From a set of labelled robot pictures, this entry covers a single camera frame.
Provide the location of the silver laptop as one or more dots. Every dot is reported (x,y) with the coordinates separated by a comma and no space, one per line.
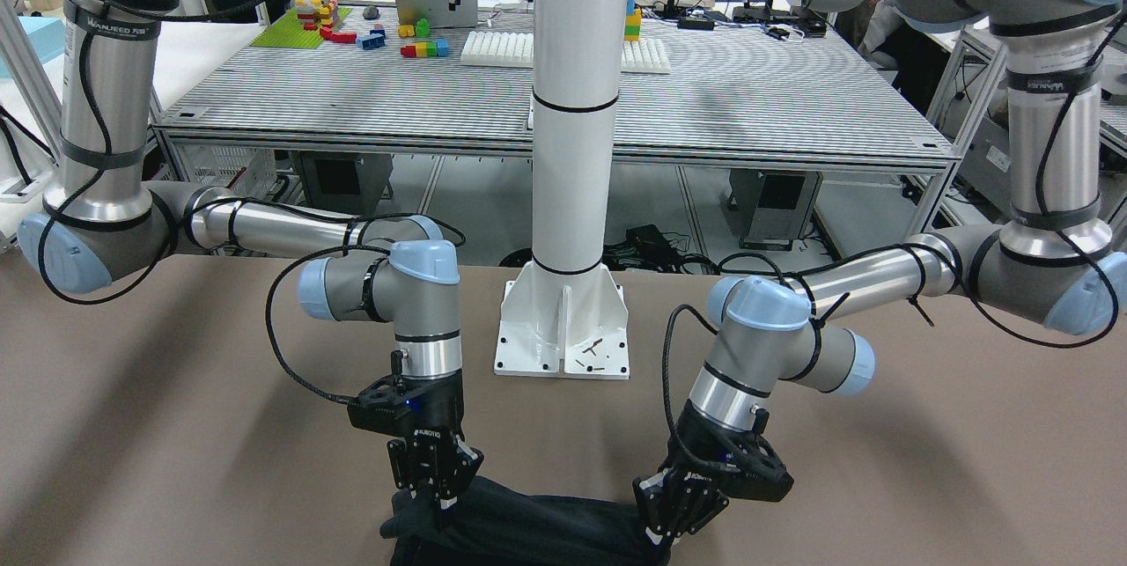
(438,13)

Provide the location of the green lego baseplate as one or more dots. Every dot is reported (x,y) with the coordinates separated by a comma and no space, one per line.
(300,31)

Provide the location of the black graphic t-shirt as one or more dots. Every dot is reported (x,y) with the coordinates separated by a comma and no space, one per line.
(493,525)

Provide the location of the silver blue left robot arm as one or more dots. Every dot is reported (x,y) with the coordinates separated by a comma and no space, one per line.
(1051,263)

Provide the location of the striped grey work table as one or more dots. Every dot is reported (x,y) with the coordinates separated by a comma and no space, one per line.
(733,97)

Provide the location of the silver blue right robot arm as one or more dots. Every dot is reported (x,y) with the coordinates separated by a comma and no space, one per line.
(102,222)

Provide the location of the colourful toy block stack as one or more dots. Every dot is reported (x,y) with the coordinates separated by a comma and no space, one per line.
(633,21)

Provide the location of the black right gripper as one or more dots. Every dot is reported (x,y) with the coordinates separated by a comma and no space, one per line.
(438,413)

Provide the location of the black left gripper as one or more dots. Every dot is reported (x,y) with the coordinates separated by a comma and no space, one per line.
(693,447)

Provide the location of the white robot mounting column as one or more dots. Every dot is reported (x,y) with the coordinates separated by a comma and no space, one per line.
(564,315)

